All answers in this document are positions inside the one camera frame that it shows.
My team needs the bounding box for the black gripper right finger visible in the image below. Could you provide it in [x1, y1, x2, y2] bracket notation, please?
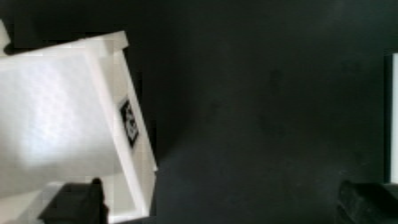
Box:
[334, 181, 398, 224]

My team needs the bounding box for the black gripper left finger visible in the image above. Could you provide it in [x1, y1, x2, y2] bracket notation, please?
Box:
[37, 178, 108, 224]

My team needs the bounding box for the white fence frame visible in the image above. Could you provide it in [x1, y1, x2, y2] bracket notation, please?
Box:
[389, 53, 398, 184]

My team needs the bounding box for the white front drawer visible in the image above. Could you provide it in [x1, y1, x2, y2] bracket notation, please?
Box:
[0, 21, 156, 224]

